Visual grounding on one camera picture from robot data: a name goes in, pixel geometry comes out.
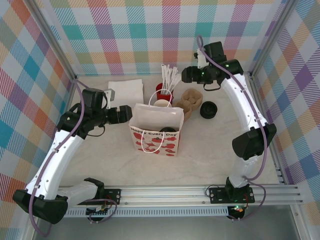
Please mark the white red printed paper bag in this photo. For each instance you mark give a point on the white red printed paper bag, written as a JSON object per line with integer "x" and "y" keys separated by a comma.
{"x": 155, "y": 115}

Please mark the green white paper cup stack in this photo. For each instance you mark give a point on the green white paper cup stack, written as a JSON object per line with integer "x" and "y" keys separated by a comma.
{"x": 162, "y": 103}

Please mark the black coffee cup lid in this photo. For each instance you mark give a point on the black coffee cup lid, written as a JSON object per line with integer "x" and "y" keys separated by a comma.
{"x": 167, "y": 129}

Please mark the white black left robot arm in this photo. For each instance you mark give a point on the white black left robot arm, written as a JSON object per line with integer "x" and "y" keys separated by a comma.
{"x": 57, "y": 155}

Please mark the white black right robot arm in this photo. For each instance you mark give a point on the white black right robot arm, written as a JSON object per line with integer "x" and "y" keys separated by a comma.
{"x": 245, "y": 100}

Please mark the white napkin stack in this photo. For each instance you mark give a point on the white napkin stack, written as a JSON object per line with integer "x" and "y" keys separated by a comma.
{"x": 125, "y": 90}

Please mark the black cup lid stack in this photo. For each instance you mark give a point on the black cup lid stack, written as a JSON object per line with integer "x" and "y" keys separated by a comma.
{"x": 207, "y": 110}

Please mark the aluminium side floor bar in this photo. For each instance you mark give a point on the aluminium side floor bar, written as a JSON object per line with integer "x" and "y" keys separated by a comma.
{"x": 70, "y": 95}
{"x": 278, "y": 165}

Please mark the small controller board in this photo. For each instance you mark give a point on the small controller board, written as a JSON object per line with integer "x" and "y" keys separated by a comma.
{"x": 237, "y": 208}
{"x": 98, "y": 212}

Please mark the aluminium frame post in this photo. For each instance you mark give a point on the aluminium frame post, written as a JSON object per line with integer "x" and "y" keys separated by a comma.
{"x": 56, "y": 40}
{"x": 272, "y": 37}

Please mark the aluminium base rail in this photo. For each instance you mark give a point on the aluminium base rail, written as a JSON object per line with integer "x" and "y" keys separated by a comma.
{"x": 162, "y": 195}

